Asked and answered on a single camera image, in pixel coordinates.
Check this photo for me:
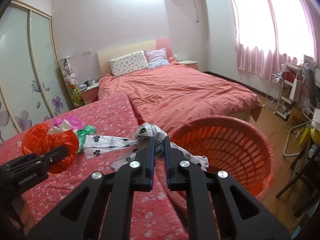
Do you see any red plastic bag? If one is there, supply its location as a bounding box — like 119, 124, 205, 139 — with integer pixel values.
21, 124, 79, 174

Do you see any white paw-print plastic bag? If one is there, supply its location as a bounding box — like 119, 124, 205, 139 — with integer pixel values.
82, 122, 210, 172

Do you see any green plastic bag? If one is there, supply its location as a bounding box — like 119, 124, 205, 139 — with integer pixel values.
74, 125, 97, 152

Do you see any magenta plastic bag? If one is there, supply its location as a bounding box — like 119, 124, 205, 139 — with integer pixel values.
54, 116, 85, 130

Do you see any clear white plastic bag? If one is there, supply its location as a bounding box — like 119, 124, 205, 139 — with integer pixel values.
47, 119, 73, 134

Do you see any person's left hand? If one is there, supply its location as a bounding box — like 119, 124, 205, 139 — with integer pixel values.
12, 196, 36, 236

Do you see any pink floral bedspread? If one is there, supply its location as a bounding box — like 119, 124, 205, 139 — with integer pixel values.
0, 93, 190, 240

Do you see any red plastic laundry basket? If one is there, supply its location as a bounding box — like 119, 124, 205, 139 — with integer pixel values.
170, 115, 275, 200

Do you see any sliding-door floral wardrobe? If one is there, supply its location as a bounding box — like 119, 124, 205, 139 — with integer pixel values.
1, 1, 72, 144

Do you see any pink left nightstand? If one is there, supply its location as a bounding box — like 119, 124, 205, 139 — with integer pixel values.
80, 82, 99, 105

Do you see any stuffed toy rack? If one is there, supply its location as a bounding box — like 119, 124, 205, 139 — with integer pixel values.
59, 56, 84, 108

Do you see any cardboard box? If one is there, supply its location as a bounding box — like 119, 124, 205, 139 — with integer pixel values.
286, 107, 309, 129

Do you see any salmon duvet bed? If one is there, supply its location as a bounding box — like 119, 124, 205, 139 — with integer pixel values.
98, 60, 262, 134

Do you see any beige wooden headboard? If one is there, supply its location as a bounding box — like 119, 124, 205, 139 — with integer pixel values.
98, 38, 173, 77

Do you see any right nightstand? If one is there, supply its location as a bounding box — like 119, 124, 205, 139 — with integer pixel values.
179, 60, 198, 69

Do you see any white floral pillow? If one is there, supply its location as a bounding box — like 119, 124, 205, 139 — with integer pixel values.
110, 51, 149, 77

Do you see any pink striped pillow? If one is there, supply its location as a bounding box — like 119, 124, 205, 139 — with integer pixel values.
144, 48, 170, 69

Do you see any pink window curtain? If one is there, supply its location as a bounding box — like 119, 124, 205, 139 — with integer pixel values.
231, 0, 319, 79

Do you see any white metal chair frame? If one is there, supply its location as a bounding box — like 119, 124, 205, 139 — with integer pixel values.
283, 101, 315, 158

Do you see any white wire shelf cart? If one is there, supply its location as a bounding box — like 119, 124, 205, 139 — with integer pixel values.
263, 62, 304, 120

